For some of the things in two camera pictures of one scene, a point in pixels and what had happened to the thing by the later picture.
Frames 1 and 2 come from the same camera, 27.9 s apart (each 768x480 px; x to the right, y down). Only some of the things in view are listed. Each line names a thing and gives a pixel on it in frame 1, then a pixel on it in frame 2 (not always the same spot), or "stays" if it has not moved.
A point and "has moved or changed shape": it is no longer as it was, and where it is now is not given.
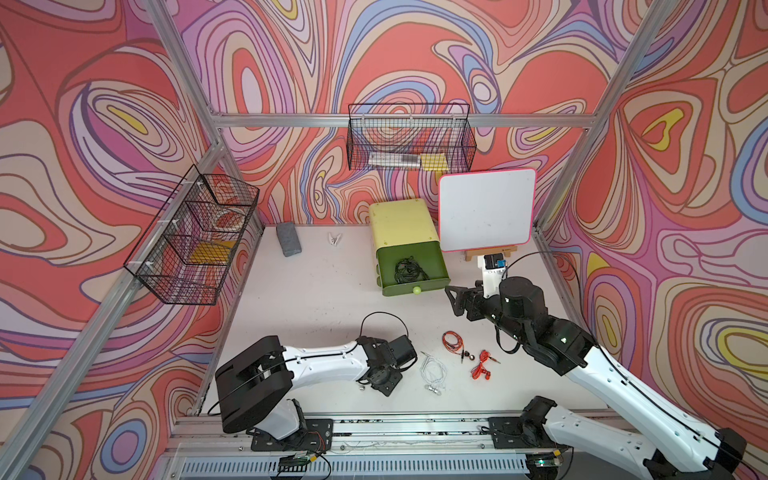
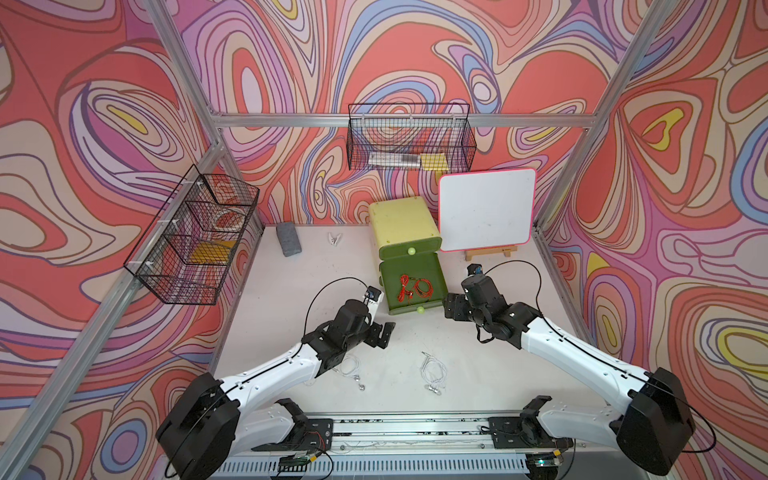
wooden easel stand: (506, 251) stays
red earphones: (479, 369) → (404, 280)
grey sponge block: (289, 239) stays
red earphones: (454, 343) → (429, 291)
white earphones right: (434, 372) stays
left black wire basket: (181, 255) stays
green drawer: (427, 254) has moved or changed shape
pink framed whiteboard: (486, 209) stays
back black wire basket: (414, 137) stays
